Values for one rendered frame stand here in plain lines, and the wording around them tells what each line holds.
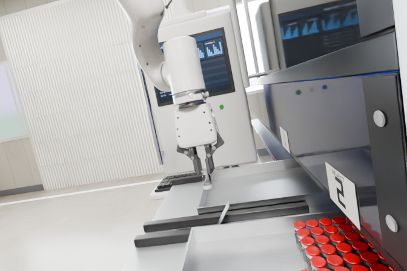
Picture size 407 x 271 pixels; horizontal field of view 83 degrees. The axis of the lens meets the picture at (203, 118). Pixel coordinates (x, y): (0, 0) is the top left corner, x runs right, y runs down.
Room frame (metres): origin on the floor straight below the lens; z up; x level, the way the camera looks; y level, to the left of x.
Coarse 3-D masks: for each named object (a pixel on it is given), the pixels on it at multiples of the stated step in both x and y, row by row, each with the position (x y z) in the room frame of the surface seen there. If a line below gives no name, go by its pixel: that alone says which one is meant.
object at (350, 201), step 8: (328, 168) 0.34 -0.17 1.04; (328, 176) 0.34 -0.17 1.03; (336, 176) 0.31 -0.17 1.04; (328, 184) 0.35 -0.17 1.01; (336, 184) 0.32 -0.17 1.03; (344, 184) 0.29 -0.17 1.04; (352, 184) 0.27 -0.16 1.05; (336, 192) 0.32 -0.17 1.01; (344, 192) 0.29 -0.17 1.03; (352, 192) 0.27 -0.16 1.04; (336, 200) 0.33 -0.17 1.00; (344, 200) 0.30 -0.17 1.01; (352, 200) 0.27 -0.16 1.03; (344, 208) 0.30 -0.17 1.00; (352, 208) 0.28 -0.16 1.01; (352, 216) 0.28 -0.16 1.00
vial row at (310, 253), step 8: (296, 224) 0.39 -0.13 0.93; (304, 224) 0.39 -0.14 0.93; (296, 232) 0.39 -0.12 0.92; (304, 232) 0.37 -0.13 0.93; (296, 240) 0.39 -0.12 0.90; (304, 240) 0.35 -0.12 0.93; (312, 240) 0.34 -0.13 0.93; (304, 248) 0.34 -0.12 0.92; (312, 248) 0.33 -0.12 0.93; (304, 256) 0.34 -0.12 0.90; (312, 256) 0.32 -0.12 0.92; (312, 264) 0.30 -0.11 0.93; (320, 264) 0.29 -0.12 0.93
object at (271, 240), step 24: (288, 216) 0.44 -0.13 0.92; (312, 216) 0.43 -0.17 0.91; (336, 216) 0.43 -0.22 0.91; (192, 240) 0.44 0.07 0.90; (216, 240) 0.46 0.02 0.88; (240, 240) 0.45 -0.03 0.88; (264, 240) 0.43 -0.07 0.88; (288, 240) 0.42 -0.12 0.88; (192, 264) 0.40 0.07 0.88; (216, 264) 0.39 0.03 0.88; (240, 264) 0.38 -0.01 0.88; (264, 264) 0.37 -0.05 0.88; (288, 264) 0.36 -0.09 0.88
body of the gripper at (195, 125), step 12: (180, 108) 0.55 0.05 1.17; (192, 108) 0.55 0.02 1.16; (204, 108) 0.55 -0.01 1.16; (180, 120) 0.56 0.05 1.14; (192, 120) 0.55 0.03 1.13; (204, 120) 0.54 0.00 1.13; (180, 132) 0.56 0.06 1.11; (192, 132) 0.55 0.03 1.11; (204, 132) 0.54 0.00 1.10; (216, 132) 0.55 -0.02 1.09; (180, 144) 0.56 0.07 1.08; (192, 144) 0.55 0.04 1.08; (204, 144) 0.54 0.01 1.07
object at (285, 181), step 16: (288, 160) 0.76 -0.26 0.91; (224, 176) 0.80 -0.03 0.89; (240, 176) 0.78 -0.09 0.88; (256, 176) 0.76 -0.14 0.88; (272, 176) 0.73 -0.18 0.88; (288, 176) 0.71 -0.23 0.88; (304, 176) 0.68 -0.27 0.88; (208, 192) 0.70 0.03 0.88; (224, 192) 0.68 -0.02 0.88; (240, 192) 0.66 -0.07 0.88; (256, 192) 0.64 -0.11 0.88; (272, 192) 0.62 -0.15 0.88; (288, 192) 0.60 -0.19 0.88; (304, 192) 0.59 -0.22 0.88; (320, 192) 0.51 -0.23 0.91; (208, 208) 0.55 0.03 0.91; (224, 208) 0.54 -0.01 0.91; (240, 208) 0.54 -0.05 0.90
